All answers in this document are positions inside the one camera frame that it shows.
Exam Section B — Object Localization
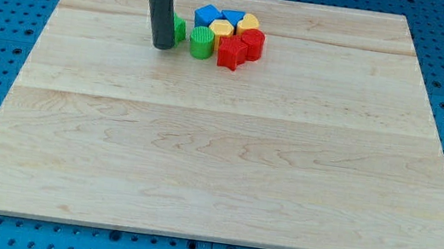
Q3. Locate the green star block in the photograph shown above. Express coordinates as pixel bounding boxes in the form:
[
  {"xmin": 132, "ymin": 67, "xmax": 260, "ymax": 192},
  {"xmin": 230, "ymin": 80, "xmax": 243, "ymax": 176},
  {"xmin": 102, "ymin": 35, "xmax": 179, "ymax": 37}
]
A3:
[{"xmin": 174, "ymin": 14, "xmax": 187, "ymax": 46}]

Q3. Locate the red star block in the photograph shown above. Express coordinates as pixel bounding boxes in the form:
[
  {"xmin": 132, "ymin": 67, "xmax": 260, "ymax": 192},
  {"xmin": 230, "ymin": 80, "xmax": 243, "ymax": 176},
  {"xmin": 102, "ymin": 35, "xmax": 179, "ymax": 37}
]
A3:
[{"xmin": 217, "ymin": 35, "xmax": 248, "ymax": 71}]

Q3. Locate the green cylinder block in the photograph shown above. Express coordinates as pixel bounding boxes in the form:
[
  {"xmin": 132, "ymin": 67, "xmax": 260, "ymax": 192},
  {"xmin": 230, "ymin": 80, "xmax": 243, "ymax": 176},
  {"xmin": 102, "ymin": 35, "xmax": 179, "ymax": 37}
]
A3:
[{"xmin": 189, "ymin": 26, "xmax": 215, "ymax": 60}]

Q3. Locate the red cylinder block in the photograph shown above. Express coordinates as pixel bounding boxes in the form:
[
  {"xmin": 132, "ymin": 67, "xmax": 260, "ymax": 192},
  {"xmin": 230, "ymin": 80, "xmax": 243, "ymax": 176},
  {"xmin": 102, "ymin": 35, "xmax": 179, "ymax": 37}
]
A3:
[{"xmin": 241, "ymin": 29, "xmax": 265, "ymax": 61}]

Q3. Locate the yellow hexagon block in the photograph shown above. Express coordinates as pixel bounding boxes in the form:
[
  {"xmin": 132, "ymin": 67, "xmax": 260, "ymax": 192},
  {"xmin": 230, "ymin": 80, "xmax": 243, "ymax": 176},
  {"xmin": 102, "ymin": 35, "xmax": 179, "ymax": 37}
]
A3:
[{"xmin": 208, "ymin": 19, "xmax": 234, "ymax": 50}]

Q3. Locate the wooden board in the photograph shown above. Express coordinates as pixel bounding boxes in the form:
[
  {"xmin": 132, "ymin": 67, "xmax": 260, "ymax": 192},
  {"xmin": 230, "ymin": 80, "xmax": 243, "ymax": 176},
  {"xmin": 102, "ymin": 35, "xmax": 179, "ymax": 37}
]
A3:
[{"xmin": 0, "ymin": 0, "xmax": 444, "ymax": 249}]

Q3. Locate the yellow heart block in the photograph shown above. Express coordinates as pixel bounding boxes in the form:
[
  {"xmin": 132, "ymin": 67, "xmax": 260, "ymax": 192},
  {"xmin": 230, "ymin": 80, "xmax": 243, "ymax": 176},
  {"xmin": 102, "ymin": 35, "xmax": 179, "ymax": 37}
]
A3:
[{"xmin": 235, "ymin": 14, "xmax": 260, "ymax": 36}]

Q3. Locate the blue triangle block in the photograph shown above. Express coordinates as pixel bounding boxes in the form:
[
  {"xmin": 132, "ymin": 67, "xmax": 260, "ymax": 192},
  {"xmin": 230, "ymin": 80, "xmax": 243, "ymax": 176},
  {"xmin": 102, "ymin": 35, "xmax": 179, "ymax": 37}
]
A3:
[{"xmin": 222, "ymin": 9, "xmax": 246, "ymax": 28}]

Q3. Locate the blue cube block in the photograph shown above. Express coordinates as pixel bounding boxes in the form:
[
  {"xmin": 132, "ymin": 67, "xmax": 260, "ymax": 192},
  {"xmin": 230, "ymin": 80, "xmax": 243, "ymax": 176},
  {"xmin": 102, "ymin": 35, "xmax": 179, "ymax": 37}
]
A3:
[{"xmin": 194, "ymin": 4, "xmax": 222, "ymax": 27}]

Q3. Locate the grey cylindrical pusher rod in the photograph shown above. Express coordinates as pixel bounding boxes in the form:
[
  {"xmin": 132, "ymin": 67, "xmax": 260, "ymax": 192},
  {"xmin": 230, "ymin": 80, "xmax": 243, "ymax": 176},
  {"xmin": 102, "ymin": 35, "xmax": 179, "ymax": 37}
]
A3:
[{"xmin": 149, "ymin": 0, "xmax": 175, "ymax": 50}]

